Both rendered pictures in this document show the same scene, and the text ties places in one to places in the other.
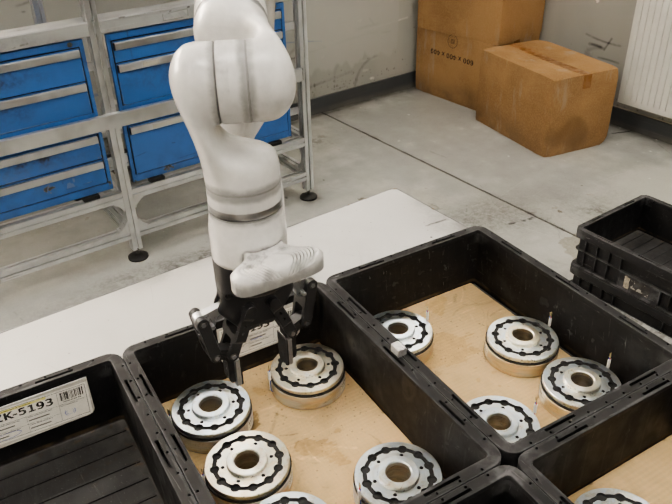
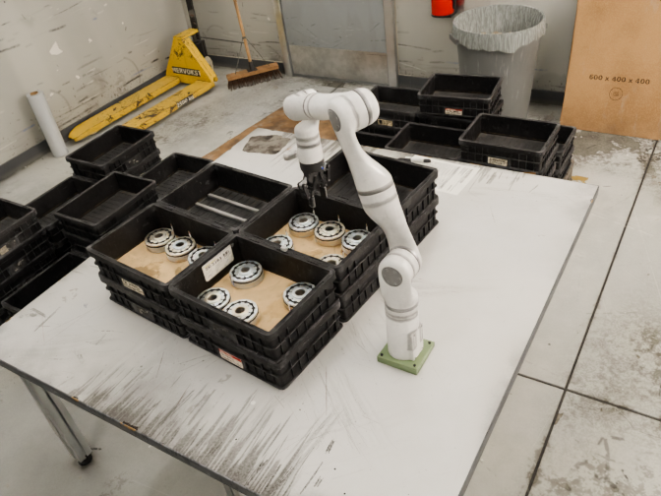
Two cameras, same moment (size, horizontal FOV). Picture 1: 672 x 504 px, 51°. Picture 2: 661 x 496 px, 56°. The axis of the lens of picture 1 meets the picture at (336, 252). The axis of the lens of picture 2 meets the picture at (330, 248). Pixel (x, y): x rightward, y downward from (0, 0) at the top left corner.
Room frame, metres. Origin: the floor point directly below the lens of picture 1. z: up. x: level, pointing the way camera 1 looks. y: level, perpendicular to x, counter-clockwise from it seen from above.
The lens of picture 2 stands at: (2.14, -0.41, 2.04)
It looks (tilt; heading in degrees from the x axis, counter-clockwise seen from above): 37 degrees down; 162
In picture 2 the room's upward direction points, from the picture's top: 9 degrees counter-clockwise
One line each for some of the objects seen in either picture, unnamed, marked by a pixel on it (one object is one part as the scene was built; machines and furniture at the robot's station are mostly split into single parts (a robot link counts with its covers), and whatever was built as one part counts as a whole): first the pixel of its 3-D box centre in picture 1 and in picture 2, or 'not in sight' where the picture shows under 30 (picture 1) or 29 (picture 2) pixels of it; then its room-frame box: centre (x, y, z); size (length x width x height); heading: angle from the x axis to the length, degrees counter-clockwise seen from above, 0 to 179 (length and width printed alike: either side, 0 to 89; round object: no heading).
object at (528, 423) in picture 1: (498, 425); (245, 271); (0.63, -0.20, 0.86); 0.10 x 0.10 x 0.01
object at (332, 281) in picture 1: (490, 322); (251, 281); (0.76, -0.21, 0.92); 0.40 x 0.30 x 0.02; 30
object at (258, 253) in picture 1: (255, 231); (304, 147); (0.58, 0.07, 1.18); 0.11 x 0.09 x 0.06; 31
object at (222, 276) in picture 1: (253, 284); (313, 169); (0.59, 0.08, 1.11); 0.08 x 0.08 x 0.09
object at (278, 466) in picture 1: (247, 463); (330, 229); (0.58, 0.11, 0.86); 0.10 x 0.10 x 0.01
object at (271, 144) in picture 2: not in sight; (265, 143); (-0.43, 0.20, 0.71); 0.22 x 0.19 x 0.01; 35
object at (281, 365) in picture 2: not in sight; (262, 321); (0.76, -0.21, 0.76); 0.40 x 0.30 x 0.12; 30
